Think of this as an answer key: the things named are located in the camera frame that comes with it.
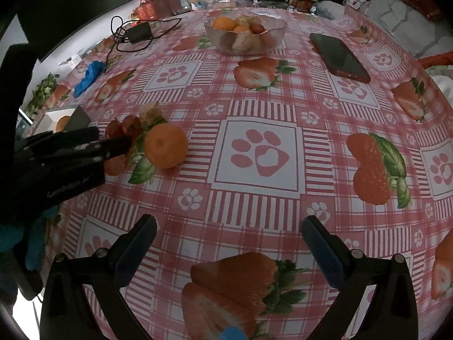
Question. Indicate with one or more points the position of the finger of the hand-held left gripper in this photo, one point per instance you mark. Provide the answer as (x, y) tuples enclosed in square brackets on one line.
[(63, 141), (102, 148)]

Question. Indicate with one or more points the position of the red pillow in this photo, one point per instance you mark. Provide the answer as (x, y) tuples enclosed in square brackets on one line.
[(421, 5)]

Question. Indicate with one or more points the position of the blue cloth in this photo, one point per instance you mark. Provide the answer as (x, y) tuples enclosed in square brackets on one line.
[(88, 78)]

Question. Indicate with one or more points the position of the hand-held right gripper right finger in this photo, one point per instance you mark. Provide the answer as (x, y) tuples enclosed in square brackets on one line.
[(324, 251)]

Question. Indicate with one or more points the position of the clear glass bowl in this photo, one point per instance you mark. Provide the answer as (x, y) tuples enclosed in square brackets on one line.
[(244, 44)]

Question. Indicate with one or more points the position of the pale husked physalis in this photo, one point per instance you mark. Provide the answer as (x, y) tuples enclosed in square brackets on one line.
[(248, 18), (244, 41), (152, 113)]

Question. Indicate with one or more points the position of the person's right hand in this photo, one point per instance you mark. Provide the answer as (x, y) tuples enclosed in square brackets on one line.
[(233, 334)]

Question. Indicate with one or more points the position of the brown boxes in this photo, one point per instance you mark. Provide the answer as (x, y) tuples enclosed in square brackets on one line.
[(170, 4)]

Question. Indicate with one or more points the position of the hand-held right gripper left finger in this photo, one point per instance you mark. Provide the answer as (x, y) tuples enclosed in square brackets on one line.
[(136, 251)]

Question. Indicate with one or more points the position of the large orange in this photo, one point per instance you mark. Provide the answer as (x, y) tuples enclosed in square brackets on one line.
[(63, 123)]

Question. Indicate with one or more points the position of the white blanket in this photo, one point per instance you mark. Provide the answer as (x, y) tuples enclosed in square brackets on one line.
[(442, 79)]

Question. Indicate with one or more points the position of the pink strawberry print tablecloth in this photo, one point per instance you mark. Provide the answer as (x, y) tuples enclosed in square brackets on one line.
[(262, 113)]

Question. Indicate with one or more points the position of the orange pillow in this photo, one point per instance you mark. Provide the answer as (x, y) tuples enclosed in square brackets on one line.
[(439, 60)]

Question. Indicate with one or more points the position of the small white box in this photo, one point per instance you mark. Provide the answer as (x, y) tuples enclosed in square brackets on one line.
[(69, 61)]

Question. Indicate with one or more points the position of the green potted plant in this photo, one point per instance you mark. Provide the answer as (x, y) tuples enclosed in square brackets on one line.
[(44, 92)]

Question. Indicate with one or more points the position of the small red tomato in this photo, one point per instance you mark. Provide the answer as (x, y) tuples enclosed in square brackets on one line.
[(131, 126), (114, 129), (257, 28)]

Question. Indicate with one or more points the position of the person's left hand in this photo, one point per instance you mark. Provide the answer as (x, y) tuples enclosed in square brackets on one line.
[(35, 241)]

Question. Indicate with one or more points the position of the grey sofa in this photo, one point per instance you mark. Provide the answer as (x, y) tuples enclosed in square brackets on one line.
[(396, 17)]

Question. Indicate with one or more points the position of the red gift box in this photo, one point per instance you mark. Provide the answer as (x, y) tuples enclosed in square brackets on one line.
[(147, 11)]

